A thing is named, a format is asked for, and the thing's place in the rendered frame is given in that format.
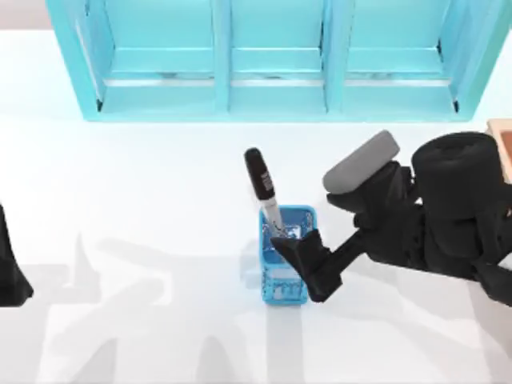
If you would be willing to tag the salmon-coloured shallow box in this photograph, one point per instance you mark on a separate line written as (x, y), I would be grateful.
(502, 140)

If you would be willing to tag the pale grey rounded box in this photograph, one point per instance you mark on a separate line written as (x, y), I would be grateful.
(362, 162)

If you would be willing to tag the blue mesh basket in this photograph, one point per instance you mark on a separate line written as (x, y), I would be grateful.
(282, 286)

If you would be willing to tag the black marker pen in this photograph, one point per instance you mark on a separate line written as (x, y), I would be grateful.
(259, 176)

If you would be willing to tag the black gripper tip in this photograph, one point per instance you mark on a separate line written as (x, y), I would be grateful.
(10, 272)

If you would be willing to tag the light blue rack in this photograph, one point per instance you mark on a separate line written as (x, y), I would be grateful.
(276, 60)

